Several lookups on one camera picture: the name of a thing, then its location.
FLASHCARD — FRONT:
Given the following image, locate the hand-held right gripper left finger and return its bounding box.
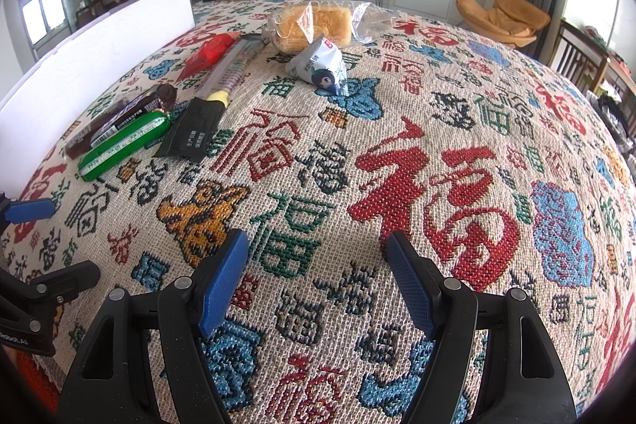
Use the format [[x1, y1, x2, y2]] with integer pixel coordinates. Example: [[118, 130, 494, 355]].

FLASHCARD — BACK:
[[58, 228, 249, 424]]

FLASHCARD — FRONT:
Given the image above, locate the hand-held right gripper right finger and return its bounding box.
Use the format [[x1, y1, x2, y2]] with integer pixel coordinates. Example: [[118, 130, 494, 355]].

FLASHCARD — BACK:
[[386, 230, 580, 424]]

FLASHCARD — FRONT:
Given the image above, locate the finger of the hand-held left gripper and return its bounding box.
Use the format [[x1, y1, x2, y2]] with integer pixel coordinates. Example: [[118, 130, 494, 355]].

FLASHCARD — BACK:
[[0, 260, 101, 320], [0, 193, 56, 226]]

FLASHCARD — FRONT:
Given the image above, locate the green sausage stick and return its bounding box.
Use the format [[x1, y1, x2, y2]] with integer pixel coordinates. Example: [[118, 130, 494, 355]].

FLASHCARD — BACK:
[[77, 108, 172, 182]]

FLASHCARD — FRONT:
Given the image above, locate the brown sausage stick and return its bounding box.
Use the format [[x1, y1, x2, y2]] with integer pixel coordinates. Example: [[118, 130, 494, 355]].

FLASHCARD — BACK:
[[64, 85, 180, 159]]

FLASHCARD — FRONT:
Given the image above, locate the white cardboard box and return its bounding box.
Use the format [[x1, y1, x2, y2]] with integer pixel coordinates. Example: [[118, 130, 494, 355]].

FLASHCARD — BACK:
[[0, 0, 196, 201]]

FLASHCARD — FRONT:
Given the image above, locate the black snack packet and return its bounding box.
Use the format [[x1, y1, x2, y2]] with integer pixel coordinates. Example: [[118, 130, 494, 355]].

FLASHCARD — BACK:
[[155, 97, 224, 164]]

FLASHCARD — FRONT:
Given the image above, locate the long pale snack packet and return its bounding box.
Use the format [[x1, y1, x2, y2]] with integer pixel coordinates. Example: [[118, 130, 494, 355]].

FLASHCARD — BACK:
[[195, 35, 262, 108]]

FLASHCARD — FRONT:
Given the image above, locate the red snack packet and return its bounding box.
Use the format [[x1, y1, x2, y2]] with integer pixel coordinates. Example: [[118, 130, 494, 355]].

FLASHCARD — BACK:
[[176, 33, 239, 82]]

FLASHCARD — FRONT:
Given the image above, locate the white and blue snack packet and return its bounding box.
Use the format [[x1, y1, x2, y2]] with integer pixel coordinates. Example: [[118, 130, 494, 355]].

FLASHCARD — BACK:
[[284, 35, 351, 98]]

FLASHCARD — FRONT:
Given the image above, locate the bread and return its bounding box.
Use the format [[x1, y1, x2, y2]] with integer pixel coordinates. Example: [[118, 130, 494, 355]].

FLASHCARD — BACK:
[[267, 0, 393, 54]]

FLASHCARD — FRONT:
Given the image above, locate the printed woven tablecloth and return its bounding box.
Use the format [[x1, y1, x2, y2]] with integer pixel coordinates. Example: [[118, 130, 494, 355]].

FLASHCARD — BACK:
[[0, 0, 636, 424]]

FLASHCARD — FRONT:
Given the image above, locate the glass balcony door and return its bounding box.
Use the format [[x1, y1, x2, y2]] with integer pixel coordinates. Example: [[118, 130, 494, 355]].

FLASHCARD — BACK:
[[20, 0, 103, 62]]

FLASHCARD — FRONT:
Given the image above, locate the dark wooden chair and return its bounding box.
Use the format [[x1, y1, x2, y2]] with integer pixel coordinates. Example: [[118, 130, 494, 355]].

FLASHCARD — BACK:
[[547, 19, 612, 94]]

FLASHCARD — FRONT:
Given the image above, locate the orange lounge chair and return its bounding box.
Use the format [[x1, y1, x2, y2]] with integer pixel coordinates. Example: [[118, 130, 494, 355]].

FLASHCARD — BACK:
[[456, 0, 551, 50]]

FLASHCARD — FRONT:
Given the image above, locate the cluttered wooden table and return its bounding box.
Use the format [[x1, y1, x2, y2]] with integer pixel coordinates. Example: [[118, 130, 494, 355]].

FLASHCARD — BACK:
[[586, 24, 636, 147]]

